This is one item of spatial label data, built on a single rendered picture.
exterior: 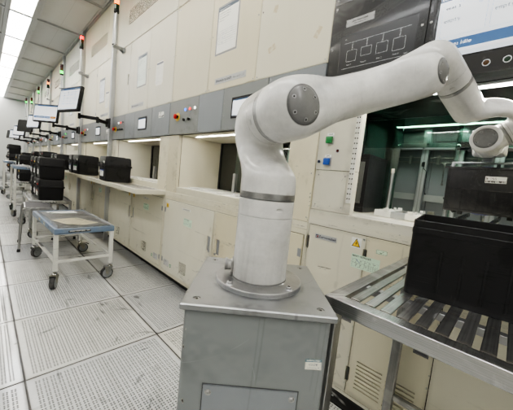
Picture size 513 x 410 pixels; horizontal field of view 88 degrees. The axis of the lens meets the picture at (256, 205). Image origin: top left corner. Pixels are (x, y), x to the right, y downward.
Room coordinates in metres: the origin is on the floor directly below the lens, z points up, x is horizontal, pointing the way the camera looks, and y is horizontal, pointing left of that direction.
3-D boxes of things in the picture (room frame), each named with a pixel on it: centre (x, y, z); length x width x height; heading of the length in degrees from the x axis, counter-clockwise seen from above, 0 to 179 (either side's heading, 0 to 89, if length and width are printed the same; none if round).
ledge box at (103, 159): (2.89, 1.57, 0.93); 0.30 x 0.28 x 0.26; 43
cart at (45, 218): (2.40, 1.65, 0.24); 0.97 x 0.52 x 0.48; 48
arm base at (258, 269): (0.58, -0.02, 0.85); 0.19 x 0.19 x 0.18
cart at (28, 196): (3.58, 2.85, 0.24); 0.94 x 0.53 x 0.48; 46
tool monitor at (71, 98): (3.13, 2.05, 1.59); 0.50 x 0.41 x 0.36; 136
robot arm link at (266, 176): (0.61, -0.01, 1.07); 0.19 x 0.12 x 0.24; 25
